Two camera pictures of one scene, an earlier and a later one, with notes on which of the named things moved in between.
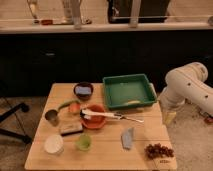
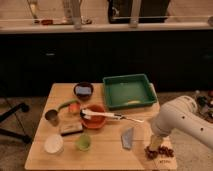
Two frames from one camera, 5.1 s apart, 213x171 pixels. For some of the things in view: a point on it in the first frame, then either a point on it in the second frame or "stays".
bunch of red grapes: [157, 151] stays
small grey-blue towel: [127, 138] stays
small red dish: [47, 22] stays
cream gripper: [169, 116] to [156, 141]
